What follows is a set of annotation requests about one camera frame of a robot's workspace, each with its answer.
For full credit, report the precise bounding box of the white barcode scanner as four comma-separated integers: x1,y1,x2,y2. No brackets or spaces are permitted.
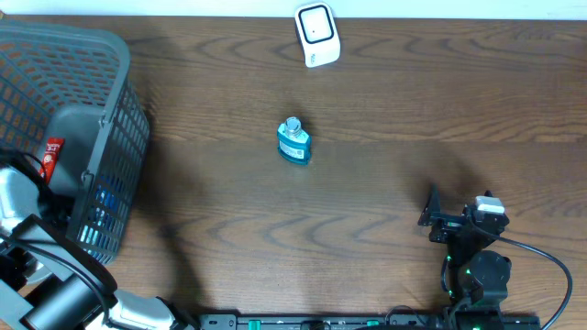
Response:
294,2,341,68

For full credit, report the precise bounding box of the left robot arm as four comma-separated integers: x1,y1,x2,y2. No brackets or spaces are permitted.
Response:
1,149,200,329

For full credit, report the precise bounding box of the blue Oreo cookie pack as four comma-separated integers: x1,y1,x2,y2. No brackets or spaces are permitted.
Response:
77,174,125,264

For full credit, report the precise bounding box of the red coffee stick sachet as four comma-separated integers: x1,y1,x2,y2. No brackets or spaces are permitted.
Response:
39,137,65,184

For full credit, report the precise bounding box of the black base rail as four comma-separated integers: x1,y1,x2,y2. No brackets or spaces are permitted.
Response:
198,310,540,330

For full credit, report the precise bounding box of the blue mouthwash bottle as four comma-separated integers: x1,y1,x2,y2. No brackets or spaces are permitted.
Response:
276,116,312,165

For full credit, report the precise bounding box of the grey plastic basket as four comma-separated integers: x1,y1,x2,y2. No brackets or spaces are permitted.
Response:
1,20,150,246

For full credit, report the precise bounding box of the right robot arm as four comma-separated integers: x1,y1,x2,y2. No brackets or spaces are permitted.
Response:
417,187,511,329

